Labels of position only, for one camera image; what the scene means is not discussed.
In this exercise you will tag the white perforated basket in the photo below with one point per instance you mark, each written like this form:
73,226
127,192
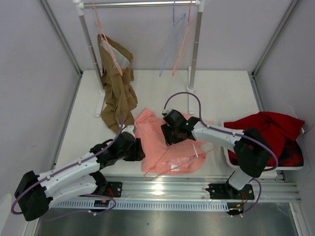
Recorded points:
301,157

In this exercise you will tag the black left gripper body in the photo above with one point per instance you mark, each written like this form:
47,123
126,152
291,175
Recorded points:
133,153

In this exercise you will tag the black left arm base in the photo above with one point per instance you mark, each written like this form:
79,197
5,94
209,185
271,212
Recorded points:
107,188

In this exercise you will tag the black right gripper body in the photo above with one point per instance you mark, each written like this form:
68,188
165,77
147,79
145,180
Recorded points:
171,134

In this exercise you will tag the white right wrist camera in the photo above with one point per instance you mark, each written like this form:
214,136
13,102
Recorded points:
165,111

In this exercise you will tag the pink hanger holding tan skirt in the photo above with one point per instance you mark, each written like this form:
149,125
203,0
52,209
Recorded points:
103,36

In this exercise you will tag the pink wire hanger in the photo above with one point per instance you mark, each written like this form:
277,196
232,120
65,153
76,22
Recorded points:
183,47
179,159

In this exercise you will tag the white slotted cable duct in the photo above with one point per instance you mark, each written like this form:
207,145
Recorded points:
143,205

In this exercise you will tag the white garment rack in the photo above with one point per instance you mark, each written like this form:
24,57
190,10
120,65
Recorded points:
197,11

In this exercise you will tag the blue wire hanger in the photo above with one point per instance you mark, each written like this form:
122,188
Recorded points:
177,25

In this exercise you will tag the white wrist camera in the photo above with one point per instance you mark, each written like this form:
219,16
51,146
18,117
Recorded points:
129,129
165,111

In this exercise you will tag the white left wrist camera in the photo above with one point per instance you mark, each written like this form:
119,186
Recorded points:
129,129

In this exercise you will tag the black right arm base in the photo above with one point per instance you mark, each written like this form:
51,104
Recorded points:
224,191

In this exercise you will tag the tan brown skirt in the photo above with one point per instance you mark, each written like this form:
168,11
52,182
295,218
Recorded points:
120,97

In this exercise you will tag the pink skirt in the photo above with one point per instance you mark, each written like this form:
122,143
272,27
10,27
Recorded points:
148,129

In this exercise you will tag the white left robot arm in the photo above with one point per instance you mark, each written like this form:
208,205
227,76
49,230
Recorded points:
37,193

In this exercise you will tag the aluminium mounting rail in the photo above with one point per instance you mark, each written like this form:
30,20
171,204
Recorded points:
192,188

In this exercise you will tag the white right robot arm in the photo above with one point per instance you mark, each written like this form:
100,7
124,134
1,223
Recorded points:
252,151

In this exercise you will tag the red garment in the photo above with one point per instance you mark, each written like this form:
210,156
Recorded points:
275,127

